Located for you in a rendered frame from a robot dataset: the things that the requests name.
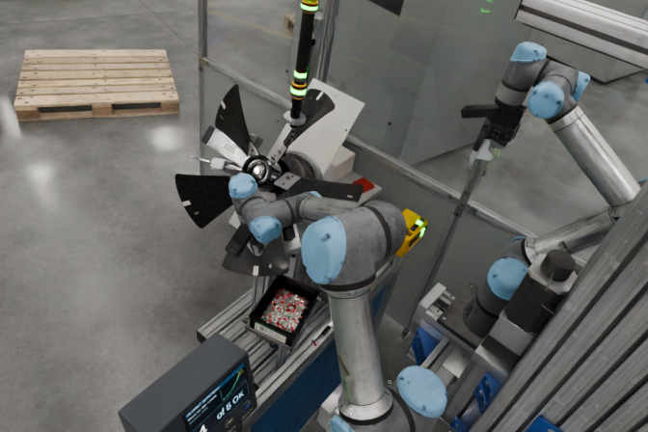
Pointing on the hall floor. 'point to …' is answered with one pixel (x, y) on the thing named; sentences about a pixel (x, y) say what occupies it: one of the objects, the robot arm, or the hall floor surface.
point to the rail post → (385, 301)
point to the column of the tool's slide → (322, 9)
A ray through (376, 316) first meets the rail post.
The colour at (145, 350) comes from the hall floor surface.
